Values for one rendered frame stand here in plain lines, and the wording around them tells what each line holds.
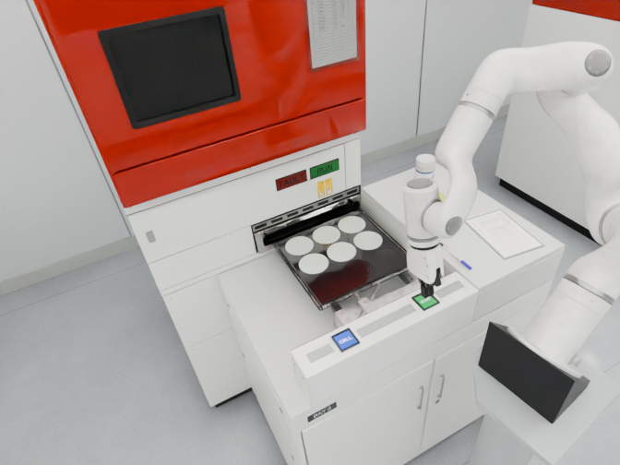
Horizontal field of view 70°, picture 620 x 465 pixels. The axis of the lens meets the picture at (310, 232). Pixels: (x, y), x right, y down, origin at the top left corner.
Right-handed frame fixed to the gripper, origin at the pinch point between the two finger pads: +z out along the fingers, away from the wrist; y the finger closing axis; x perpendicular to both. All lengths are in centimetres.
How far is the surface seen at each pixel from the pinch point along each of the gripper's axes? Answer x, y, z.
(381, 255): 4.4, -29.5, 5.1
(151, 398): -90, -102, 82
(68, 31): -61, -38, -78
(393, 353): -13.9, 1.7, 14.3
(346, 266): -8.3, -31.2, 4.7
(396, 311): -8.8, -2.7, 4.8
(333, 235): -4.1, -46.7, 1.4
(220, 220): -40, -56, -15
